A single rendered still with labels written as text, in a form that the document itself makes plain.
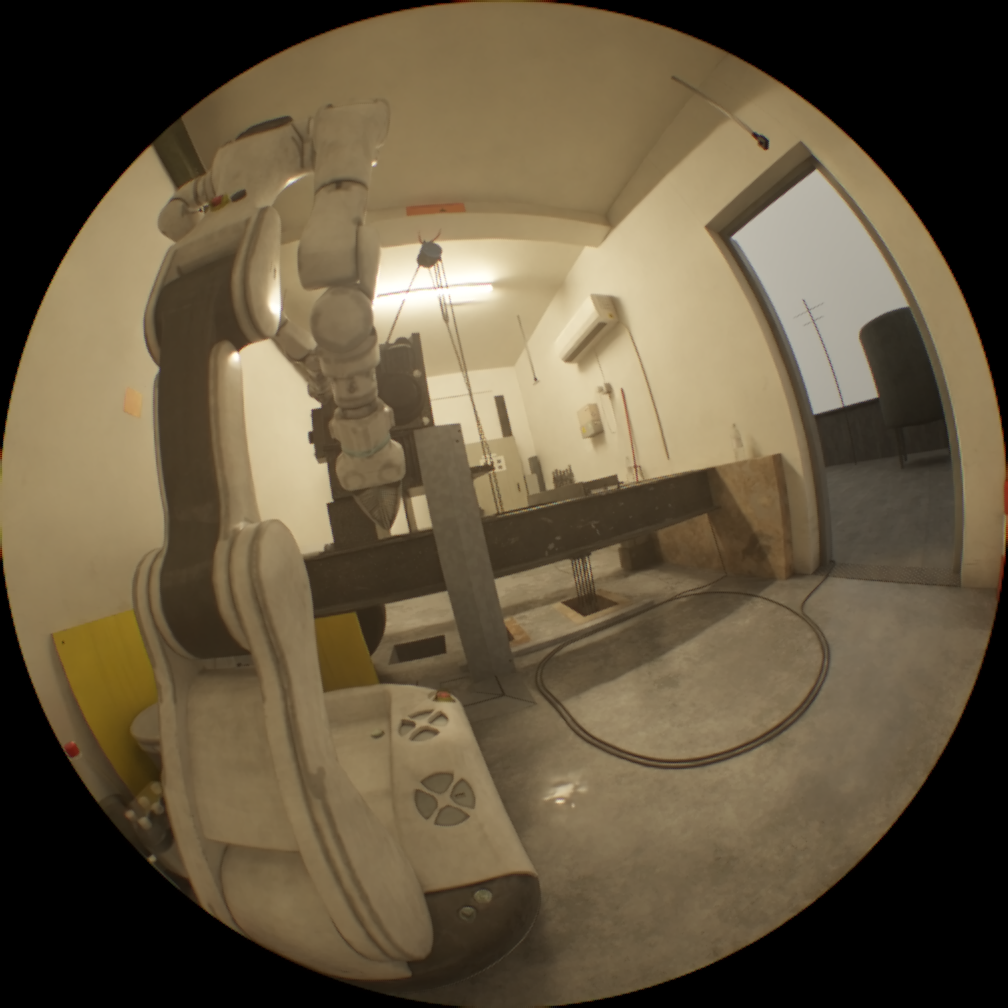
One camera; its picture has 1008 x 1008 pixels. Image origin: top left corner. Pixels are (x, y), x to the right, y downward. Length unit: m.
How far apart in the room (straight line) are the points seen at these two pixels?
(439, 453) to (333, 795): 1.12
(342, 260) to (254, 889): 0.63
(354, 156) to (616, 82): 2.18
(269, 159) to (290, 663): 0.83
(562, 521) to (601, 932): 1.44
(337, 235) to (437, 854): 0.75
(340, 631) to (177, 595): 1.08
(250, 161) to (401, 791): 1.10
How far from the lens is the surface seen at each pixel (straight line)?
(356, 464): 0.45
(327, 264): 0.35
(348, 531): 1.40
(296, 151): 0.86
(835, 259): 9.54
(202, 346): 0.47
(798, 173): 2.26
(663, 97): 2.68
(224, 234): 0.62
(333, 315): 0.35
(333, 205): 0.39
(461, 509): 1.22
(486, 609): 1.28
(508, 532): 1.40
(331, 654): 1.48
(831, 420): 8.63
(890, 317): 5.97
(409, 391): 1.38
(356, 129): 0.47
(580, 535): 1.51
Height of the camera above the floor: 0.70
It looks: level
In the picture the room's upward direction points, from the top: 12 degrees counter-clockwise
